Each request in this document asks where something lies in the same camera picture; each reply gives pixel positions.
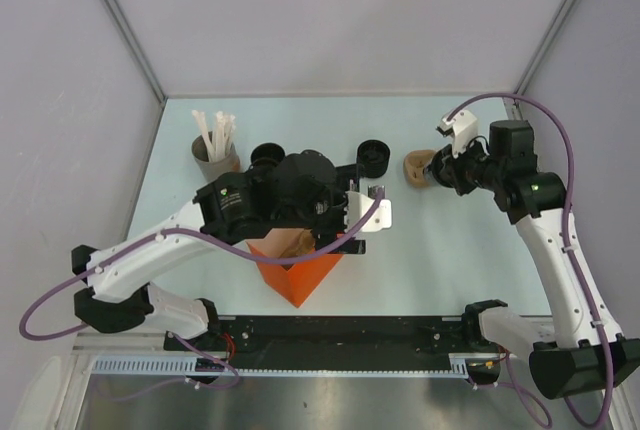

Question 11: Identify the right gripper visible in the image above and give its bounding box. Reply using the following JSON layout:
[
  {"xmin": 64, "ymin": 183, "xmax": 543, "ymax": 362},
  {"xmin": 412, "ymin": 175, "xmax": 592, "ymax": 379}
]
[{"xmin": 440, "ymin": 133, "xmax": 505, "ymax": 197}]

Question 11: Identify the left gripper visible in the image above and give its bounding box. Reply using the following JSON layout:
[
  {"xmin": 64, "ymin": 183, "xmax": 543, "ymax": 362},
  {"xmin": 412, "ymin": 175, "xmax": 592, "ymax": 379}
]
[{"xmin": 274, "ymin": 165, "xmax": 366, "ymax": 252}]

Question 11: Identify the black smooth coffee cup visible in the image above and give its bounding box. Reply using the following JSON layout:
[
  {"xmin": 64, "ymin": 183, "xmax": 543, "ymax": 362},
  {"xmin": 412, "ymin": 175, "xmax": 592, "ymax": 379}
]
[{"xmin": 250, "ymin": 142, "xmax": 285, "ymax": 165}]

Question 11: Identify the black ribbed coffee cup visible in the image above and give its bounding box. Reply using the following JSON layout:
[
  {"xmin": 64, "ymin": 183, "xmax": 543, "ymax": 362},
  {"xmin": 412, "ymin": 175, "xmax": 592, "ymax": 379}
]
[{"xmin": 356, "ymin": 140, "xmax": 390, "ymax": 179}]

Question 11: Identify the orange paper bag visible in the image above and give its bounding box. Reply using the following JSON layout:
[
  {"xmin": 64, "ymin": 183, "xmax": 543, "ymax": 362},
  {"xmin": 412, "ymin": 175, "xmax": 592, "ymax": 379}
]
[{"xmin": 246, "ymin": 229, "xmax": 342, "ymax": 308}]

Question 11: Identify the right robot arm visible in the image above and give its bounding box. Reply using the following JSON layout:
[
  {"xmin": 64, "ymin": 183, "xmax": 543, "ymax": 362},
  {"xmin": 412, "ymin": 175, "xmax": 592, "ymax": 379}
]
[{"xmin": 424, "ymin": 114, "xmax": 639, "ymax": 399}]

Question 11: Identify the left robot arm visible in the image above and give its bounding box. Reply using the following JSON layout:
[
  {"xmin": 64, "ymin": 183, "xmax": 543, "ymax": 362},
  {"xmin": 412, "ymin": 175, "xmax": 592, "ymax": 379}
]
[{"xmin": 72, "ymin": 144, "xmax": 392, "ymax": 350}]

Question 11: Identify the grey straw holder cup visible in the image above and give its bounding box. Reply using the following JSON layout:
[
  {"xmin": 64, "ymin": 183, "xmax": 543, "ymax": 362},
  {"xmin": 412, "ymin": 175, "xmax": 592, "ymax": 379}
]
[{"xmin": 191, "ymin": 136, "xmax": 241, "ymax": 182}]

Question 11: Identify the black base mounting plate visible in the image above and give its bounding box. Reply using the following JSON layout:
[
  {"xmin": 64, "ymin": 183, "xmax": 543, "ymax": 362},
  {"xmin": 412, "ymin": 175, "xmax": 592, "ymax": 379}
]
[{"xmin": 190, "ymin": 315, "xmax": 504, "ymax": 364}]

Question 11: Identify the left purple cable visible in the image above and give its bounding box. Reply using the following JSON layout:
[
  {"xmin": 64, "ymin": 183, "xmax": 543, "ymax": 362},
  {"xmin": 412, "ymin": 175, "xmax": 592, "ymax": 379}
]
[{"xmin": 18, "ymin": 187, "xmax": 386, "ymax": 342}]

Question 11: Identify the purple cable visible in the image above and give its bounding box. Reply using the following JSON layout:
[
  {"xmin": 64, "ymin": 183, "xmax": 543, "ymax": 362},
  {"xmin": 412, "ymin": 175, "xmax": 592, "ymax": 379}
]
[
  {"xmin": 447, "ymin": 93, "xmax": 616, "ymax": 426},
  {"xmin": 18, "ymin": 187, "xmax": 386, "ymax": 342}
]

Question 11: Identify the white cable duct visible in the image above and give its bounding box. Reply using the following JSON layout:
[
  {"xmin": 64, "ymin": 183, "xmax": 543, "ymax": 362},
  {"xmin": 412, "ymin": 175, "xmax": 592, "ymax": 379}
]
[{"xmin": 92, "ymin": 354, "xmax": 501, "ymax": 379}]

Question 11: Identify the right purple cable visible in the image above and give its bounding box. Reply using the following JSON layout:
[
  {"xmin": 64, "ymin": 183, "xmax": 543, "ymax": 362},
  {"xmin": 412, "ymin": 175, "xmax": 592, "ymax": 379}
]
[{"xmin": 447, "ymin": 93, "xmax": 616, "ymax": 426}]

